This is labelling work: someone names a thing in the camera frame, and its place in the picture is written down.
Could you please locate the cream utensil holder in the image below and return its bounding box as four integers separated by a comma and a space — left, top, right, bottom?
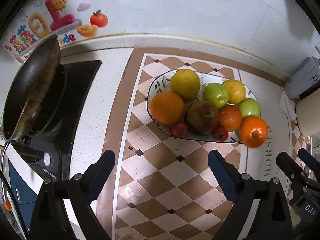
295, 96, 320, 137

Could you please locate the small red fruit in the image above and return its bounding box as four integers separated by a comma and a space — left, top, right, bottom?
171, 122, 189, 138
210, 126, 228, 142

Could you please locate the yellow lemon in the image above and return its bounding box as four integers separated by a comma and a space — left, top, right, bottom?
170, 69, 202, 102
222, 79, 247, 105

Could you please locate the white box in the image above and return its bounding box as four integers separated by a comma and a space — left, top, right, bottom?
284, 56, 320, 99

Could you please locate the oval patterned plate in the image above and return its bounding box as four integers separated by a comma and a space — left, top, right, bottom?
146, 69, 262, 144

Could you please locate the black gas stove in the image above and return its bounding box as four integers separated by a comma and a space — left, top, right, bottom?
9, 60, 102, 180

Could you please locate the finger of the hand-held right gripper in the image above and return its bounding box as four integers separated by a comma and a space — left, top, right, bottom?
297, 148, 320, 178
276, 152, 307, 183

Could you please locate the dark reddish orange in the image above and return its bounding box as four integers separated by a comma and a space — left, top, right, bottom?
219, 104, 243, 132

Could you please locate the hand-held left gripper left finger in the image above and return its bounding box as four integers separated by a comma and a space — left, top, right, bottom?
29, 149, 116, 240

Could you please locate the blue cabinet door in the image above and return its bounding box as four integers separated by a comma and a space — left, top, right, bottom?
7, 159, 38, 205

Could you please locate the black frying wok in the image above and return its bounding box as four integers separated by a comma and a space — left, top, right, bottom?
0, 34, 62, 145

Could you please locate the dark red apple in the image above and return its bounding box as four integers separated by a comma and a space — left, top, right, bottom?
184, 101, 220, 135

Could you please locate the green apple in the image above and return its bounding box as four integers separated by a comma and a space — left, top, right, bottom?
238, 98, 261, 120
202, 82, 230, 108

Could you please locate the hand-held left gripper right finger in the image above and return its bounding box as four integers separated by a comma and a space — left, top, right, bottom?
208, 150, 294, 240

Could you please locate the checkered table mat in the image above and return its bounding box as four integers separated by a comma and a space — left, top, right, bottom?
96, 46, 320, 240

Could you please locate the colourful wall sticker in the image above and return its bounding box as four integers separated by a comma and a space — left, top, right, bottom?
4, 0, 110, 64

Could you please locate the white tissue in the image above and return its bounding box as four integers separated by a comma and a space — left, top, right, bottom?
279, 91, 298, 120

